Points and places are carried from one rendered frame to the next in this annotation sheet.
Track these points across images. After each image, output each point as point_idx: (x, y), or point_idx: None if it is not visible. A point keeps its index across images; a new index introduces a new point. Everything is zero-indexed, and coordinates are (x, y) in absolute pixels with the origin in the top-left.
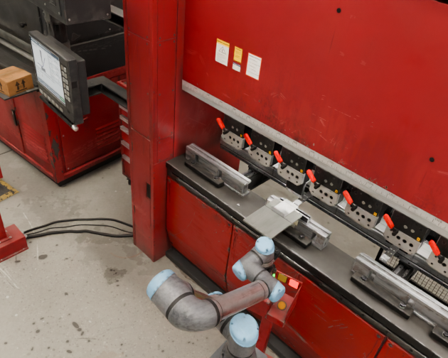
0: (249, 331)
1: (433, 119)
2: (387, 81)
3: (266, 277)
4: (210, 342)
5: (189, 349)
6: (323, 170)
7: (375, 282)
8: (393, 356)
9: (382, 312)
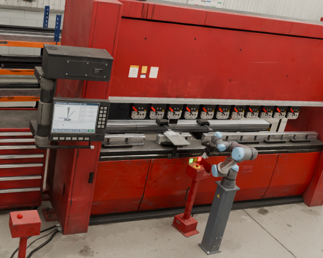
0: (236, 165)
1: (229, 66)
2: (214, 59)
3: (231, 142)
4: (158, 233)
5: (159, 241)
6: (190, 105)
7: None
8: None
9: None
